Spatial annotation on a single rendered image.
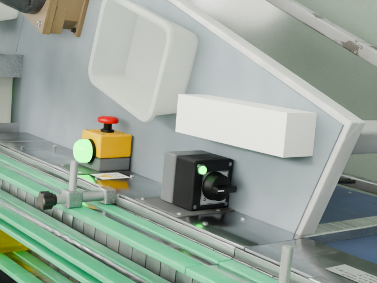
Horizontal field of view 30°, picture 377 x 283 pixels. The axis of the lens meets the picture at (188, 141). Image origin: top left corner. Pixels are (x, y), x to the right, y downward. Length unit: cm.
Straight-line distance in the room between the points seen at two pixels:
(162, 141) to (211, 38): 22
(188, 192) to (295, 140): 20
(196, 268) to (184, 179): 23
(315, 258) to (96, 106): 68
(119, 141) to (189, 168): 28
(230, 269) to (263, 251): 5
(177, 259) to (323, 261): 19
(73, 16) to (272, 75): 57
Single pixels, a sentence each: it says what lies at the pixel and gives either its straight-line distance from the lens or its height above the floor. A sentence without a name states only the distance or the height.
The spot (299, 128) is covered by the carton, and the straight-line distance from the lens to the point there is 98.
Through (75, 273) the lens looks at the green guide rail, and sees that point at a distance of 112.
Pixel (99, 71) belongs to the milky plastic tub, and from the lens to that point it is 134.
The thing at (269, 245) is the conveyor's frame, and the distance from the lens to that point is 95.
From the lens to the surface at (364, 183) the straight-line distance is 158.
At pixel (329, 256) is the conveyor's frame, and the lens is 94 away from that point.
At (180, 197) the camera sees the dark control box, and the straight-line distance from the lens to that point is 109.
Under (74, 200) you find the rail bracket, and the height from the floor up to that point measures 96.
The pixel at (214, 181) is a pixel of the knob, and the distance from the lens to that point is 107.
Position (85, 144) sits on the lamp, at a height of 84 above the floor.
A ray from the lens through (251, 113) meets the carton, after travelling 100.
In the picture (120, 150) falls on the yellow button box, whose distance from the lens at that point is 132.
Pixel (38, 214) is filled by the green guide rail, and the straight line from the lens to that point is 136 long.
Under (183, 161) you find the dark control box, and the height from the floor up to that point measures 83.
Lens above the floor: 151
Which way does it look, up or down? 39 degrees down
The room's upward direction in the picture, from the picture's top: 92 degrees counter-clockwise
